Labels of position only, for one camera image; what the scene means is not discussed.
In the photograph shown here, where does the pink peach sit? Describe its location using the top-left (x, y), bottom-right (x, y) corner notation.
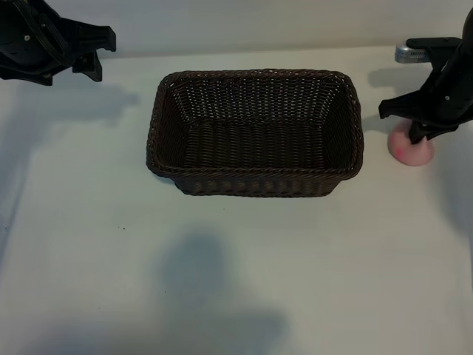
top-left (387, 124), bottom-right (435, 167)

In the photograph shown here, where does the dark brown wicker basket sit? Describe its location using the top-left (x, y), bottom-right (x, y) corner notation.
top-left (143, 68), bottom-right (365, 197)

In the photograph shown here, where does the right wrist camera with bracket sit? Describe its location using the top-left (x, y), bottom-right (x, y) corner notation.
top-left (394, 36), bottom-right (463, 64)

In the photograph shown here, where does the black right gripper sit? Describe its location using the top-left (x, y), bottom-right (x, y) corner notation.
top-left (378, 44), bottom-right (473, 146)

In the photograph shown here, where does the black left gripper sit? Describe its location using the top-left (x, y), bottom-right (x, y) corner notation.
top-left (0, 10), bottom-right (118, 87)

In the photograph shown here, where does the black wrist cable bundle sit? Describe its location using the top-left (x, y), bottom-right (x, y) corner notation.
top-left (13, 0), bottom-right (75, 67)

